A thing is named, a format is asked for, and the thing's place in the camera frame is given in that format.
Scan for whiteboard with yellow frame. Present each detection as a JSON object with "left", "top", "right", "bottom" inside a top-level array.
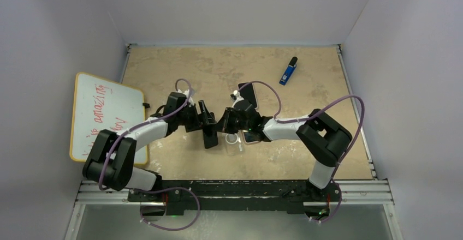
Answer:
[{"left": 69, "top": 73, "right": 146, "bottom": 162}]

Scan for black phone face down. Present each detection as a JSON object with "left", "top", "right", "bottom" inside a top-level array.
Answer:
[{"left": 203, "top": 128, "right": 218, "bottom": 149}]

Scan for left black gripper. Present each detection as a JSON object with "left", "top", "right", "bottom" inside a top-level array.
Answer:
[{"left": 176, "top": 100, "right": 215, "bottom": 133}]

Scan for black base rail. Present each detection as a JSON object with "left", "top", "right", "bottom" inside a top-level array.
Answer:
[{"left": 128, "top": 179, "right": 341, "bottom": 217}]

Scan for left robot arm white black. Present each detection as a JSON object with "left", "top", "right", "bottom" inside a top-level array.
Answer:
[{"left": 82, "top": 92, "right": 218, "bottom": 201}]

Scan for dark blue phone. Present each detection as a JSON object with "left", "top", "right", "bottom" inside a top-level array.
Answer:
[{"left": 238, "top": 83, "right": 258, "bottom": 109}]

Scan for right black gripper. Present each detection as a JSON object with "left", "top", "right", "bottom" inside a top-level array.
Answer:
[{"left": 214, "top": 107, "right": 252, "bottom": 134}]

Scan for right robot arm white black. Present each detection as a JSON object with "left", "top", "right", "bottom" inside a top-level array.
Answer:
[{"left": 213, "top": 100, "right": 357, "bottom": 200}]

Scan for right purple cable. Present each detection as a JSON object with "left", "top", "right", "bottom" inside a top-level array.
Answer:
[{"left": 236, "top": 80, "right": 365, "bottom": 224}]

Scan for blue marker black cap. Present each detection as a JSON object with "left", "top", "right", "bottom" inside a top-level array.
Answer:
[{"left": 279, "top": 56, "right": 298, "bottom": 86}]

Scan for black phone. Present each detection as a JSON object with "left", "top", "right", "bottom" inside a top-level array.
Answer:
[{"left": 242, "top": 130, "right": 264, "bottom": 144}]

